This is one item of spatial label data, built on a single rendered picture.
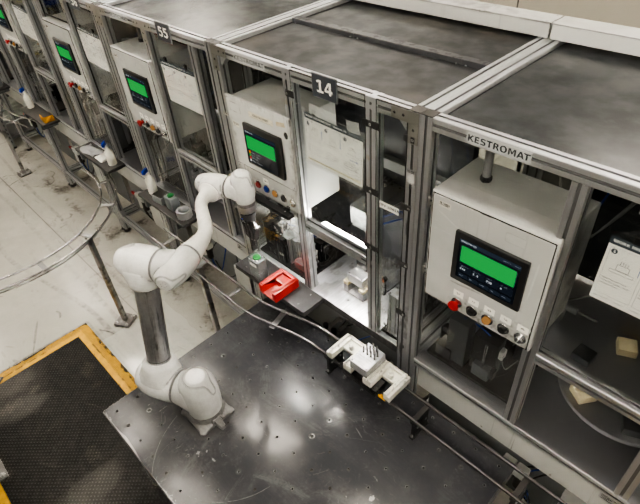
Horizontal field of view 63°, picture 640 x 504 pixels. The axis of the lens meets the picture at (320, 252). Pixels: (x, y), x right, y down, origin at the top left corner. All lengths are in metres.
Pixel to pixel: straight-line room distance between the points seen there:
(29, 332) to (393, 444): 2.89
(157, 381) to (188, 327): 1.49
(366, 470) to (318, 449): 0.22
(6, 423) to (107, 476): 0.83
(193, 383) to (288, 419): 0.46
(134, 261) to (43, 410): 1.88
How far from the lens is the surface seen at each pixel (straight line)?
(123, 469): 3.32
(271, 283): 2.63
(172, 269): 1.99
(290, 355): 2.64
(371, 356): 2.29
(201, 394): 2.31
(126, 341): 3.93
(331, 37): 2.36
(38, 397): 3.87
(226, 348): 2.73
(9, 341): 4.37
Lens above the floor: 2.73
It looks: 40 degrees down
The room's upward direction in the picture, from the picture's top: 5 degrees counter-clockwise
